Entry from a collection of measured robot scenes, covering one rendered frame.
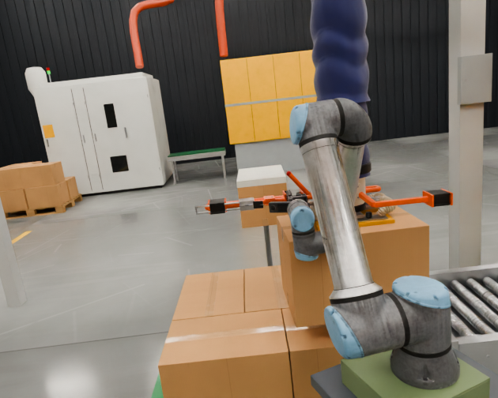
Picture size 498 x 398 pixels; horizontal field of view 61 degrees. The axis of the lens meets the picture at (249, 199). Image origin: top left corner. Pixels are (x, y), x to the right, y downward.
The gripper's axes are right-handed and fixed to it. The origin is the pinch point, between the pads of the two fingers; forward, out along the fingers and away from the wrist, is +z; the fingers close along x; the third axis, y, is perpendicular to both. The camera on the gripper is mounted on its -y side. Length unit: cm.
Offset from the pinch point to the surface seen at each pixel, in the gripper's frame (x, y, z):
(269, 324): -65, -15, 4
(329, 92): 45, 21, -7
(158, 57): 184, -241, 1042
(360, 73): 52, 34, -9
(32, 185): -63, -412, 557
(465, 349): -63, 64, -36
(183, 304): -65, -63, 36
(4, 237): -51, -247, 178
